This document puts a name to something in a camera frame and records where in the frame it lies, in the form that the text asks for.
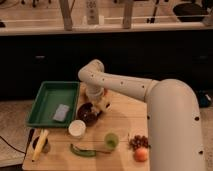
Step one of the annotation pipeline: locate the purple bowl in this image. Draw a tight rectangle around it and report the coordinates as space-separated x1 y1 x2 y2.
77 102 101 126

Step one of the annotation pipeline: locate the white remote device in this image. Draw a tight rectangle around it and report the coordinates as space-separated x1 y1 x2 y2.
86 0 99 25

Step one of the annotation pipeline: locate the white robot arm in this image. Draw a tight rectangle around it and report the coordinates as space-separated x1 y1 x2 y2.
78 59 206 171

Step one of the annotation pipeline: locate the white cup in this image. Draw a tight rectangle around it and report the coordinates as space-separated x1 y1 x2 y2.
68 120 86 138

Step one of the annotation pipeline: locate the peach fruit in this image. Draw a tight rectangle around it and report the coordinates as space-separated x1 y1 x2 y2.
133 147 148 162

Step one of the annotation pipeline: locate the bunch of dark grapes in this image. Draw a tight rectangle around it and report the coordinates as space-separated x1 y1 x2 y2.
129 135 149 150

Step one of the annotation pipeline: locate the black cable left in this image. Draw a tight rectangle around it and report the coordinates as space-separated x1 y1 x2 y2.
0 134 27 155

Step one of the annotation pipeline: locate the green plastic tray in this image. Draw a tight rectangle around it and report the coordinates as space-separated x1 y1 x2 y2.
26 81 80 128

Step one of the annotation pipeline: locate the green cup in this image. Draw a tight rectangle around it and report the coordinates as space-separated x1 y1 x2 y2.
104 133 119 150

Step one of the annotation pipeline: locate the dark round coaster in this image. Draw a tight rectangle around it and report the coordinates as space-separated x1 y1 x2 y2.
32 137 51 153

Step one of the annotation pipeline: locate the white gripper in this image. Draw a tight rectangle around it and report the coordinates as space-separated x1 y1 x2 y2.
87 90 110 104

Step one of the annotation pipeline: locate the grey sponge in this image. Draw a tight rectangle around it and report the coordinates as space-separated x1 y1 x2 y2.
53 104 70 122

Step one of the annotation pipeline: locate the orange bowl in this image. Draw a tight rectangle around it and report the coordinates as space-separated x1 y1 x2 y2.
81 82 106 98

